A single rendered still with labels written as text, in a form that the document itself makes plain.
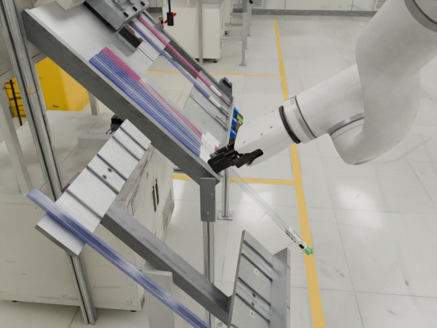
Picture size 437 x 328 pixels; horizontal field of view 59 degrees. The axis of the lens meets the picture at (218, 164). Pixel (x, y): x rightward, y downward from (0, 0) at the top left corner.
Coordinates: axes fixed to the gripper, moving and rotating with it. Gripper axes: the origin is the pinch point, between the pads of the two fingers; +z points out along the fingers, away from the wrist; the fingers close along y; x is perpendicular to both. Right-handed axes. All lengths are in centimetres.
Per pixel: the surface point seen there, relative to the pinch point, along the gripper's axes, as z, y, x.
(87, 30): 35, -51, -37
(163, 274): 17.5, 14.2, 10.1
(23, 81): 47, -28, -35
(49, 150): 57, -28, -16
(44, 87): 189, -212, -39
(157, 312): 25.7, 14.4, 18.1
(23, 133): 105, -73, -24
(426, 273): -15, -79, 132
